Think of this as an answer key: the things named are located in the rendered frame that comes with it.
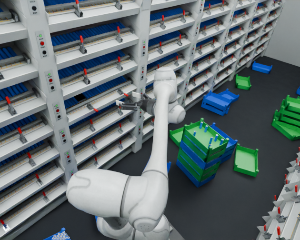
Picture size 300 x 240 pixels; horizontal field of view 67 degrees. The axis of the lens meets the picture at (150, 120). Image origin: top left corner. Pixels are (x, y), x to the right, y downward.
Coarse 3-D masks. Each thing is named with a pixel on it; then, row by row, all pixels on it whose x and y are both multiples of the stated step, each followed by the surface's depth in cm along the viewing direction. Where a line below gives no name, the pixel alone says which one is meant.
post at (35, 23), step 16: (16, 0) 91; (32, 16) 95; (32, 32) 98; (48, 32) 103; (32, 48) 101; (48, 48) 107; (48, 64) 110; (48, 96) 118; (48, 112) 124; (64, 112) 131; (64, 144) 143; (64, 160) 150; (64, 176) 160
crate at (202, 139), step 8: (200, 120) 192; (184, 128) 184; (192, 128) 192; (208, 128) 189; (192, 136) 178; (200, 136) 185; (208, 136) 186; (200, 144) 173; (208, 144) 178; (216, 144) 179; (224, 144) 174; (208, 152) 168
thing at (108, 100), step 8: (128, 80) 175; (136, 80) 171; (128, 88) 171; (136, 88) 174; (112, 96) 161; (120, 96) 164; (96, 104) 152; (104, 104) 154; (72, 112) 142; (80, 112) 144; (88, 112) 146; (72, 120) 139
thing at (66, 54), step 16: (64, 32) 125; (80, 32) 130; (96, 32) 136; (112, 32) 140; (128, 32) 150; (64, 48) 120; (80, 48) 124; (96, 48) 130; (112, 48) 138; (64, 64) 118
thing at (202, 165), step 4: (180, 144) 196; (184, 144) 199; (184, 148) 193; (188, 148) 189; (188, 152) 190; (192, 152) 185; (192, 156) 186; (196, 156) 182; (220, 156) 184; (196, 160) 184; (200, 160) 179; (216, 160) 183; (200, 164) 180; (204, 164) 176; (208, 164) 178; (212, 164) 183; (204, 168) 178
